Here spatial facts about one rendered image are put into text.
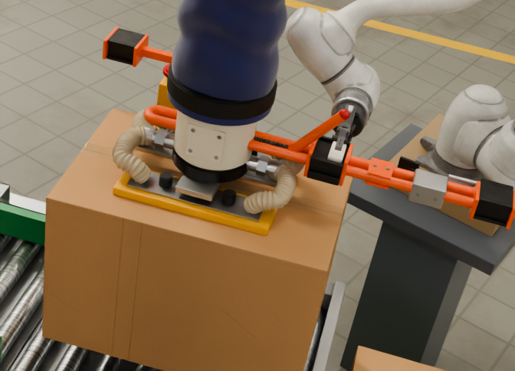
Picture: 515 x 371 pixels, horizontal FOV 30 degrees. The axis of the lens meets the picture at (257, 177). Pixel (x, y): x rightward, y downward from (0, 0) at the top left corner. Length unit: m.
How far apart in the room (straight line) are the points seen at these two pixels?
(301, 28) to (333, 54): 0.10
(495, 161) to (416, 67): 2.68
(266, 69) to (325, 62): 0.34
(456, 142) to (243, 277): 0.95
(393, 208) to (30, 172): 1.71
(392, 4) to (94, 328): 1.01
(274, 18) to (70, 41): 3.11
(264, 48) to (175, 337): 0.68
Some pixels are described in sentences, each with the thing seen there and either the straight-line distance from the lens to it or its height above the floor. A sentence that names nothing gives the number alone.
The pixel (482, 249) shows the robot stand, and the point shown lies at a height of 0.75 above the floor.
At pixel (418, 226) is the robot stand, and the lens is 2.71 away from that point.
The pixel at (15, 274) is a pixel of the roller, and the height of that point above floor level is 0.54.
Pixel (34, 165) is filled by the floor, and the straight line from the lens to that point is 3.98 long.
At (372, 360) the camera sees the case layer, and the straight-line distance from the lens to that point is 2.56.
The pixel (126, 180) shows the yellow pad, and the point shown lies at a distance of 2.06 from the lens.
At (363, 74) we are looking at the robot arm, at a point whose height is 1.26.
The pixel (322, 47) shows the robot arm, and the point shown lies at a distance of 2.22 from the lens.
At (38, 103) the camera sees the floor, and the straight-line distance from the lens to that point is 4.39.
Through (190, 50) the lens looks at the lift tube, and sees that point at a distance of 1.88.
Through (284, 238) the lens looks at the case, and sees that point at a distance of 1.99.
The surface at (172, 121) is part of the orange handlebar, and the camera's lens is 2.05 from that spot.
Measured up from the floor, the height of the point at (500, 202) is 1.23.
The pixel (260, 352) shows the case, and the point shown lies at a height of 0.81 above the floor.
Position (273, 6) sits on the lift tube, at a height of 1.53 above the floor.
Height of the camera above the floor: 2.28
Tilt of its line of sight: 34 degrees down
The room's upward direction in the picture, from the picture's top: 11 degrees clockwise
